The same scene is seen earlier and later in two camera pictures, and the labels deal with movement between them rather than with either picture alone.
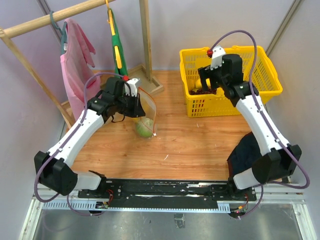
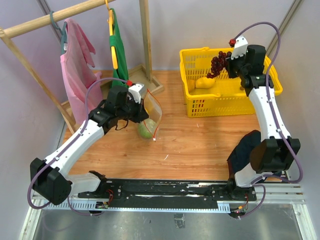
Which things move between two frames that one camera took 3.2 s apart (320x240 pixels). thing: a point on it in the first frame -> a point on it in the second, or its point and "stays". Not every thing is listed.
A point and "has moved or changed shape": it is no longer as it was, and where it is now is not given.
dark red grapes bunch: x=200 y=92 has moved or changed shape
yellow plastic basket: x=259 y=73 stays
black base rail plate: x=134 y=193 stays
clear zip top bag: x=145 y=126 has moved or changed shape
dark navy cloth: x=244 y=155 stays
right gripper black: x=206 y=72 -> x=229 y=63
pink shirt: x=76 y=65 stays
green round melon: x=144 y=126 stays
